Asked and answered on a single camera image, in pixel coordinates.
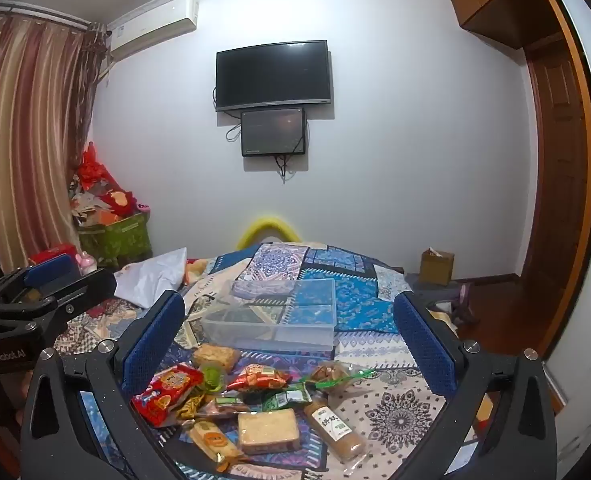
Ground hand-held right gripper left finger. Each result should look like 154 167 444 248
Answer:
20 290 186 480

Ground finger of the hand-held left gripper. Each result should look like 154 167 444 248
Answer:
0 253 82 312
0 268 119 337

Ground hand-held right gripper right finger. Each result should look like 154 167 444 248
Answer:
393 290 559 480

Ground yellow fried snack packet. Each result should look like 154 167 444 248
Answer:
192 344 241 373

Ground green jelly cup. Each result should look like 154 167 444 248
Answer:
199 364 227 394

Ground small yellow brown snack packet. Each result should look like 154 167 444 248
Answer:
176 393 207 422

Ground clear green trimmed snack packet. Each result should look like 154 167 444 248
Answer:
307 360 376 392

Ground small clear sausage packet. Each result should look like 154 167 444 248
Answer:
198 396 252 418

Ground small red orange snack packet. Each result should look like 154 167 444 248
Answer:
226 364 293 394

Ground clear plastic storage container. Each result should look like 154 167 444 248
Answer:
201 278 338 354

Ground long beige biscuit packet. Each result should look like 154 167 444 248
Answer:
302 394 368 474

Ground small green snack packet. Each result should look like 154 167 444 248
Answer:
261 385 312 413

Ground square bread cake packet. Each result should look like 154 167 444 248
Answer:
237 408 302 457

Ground red box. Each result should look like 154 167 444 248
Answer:
29 243 76 267

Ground pink toy figure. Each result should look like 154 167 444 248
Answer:
75 252 99 276

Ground purple shoes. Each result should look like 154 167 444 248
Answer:
445 281 481 327

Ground white pillow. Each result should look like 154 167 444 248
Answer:
113 247 190 309

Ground green storage box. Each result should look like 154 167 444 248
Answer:
77 211 154 269

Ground patchwork blue blanket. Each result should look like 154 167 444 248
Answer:
55 242 482 480

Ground brown cardboard box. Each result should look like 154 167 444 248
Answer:
419 247 456 287

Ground pile of red decorations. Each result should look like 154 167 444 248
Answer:
68 142 136 229

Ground striped brown curtain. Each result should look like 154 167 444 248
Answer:
0 9 107 276

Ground white wardrobe door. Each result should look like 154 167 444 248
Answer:
540 0 591 461

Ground brown wooden door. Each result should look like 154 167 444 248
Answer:
517 0 591 361

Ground white air conditioner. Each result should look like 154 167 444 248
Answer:
106 0 200 59

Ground wooden overhead cabinet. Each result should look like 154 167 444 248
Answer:
444 0 566 51

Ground yellow foam ring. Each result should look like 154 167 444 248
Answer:
236 216 302 251

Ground black monitor cable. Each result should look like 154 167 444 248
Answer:
273 154 296 184

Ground small black wall monitor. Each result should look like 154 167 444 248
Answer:
240 108 307 158

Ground black wall television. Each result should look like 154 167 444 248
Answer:
215 39 334 113

